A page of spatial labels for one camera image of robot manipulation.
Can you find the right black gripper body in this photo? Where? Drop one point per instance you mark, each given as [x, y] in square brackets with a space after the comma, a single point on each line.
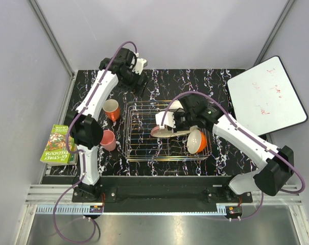
[184, 121]

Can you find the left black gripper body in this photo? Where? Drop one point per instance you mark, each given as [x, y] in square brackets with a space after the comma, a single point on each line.
[130, 81]

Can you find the orange white bowl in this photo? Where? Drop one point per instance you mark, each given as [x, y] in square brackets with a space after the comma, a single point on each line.
[196, 142]

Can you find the pink cream floral plate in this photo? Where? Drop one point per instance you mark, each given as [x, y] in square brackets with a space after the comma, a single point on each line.
[166, 133]

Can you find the orange ceramic mug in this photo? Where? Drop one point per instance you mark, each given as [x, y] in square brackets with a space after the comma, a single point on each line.
[111, 109]

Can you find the pink plastic cup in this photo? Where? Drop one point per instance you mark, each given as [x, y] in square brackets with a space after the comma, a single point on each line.
[108, 141]

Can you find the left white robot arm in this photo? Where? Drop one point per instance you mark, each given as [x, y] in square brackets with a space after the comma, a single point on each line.
[83, 123]

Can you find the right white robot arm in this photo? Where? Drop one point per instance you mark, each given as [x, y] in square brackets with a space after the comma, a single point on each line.
[275, 165]

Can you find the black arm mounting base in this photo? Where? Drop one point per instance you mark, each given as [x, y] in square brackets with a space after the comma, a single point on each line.
[114, 189]

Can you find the green treehouse book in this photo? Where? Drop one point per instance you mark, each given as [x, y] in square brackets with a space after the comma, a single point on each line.
[55, 152]

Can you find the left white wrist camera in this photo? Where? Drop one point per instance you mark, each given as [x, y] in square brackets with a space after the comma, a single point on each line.
[140, 65]

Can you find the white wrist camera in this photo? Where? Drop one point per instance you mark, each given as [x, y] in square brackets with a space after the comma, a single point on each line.
[140, 65]
[165, 119]

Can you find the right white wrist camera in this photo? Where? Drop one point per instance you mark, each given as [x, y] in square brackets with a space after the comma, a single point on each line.
[165, 119]

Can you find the metal wire dish rack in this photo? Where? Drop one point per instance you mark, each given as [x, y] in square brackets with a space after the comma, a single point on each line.
[144, 140]

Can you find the white whiteboard black frame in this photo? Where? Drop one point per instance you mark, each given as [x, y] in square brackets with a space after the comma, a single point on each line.
[264, 98]

